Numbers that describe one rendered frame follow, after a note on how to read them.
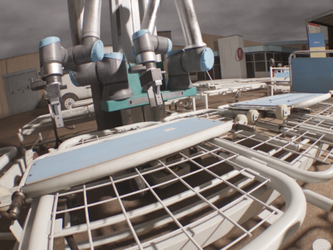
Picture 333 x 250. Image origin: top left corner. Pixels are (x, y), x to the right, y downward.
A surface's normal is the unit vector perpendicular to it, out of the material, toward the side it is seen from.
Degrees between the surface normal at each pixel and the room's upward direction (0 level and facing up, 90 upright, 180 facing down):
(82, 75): 101
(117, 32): 90
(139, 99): 90
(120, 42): 90
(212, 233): 90
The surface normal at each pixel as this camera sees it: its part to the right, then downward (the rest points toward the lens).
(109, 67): 0.07, 0.24
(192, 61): -0.61, 0.45
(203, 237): 0.43, 0.18
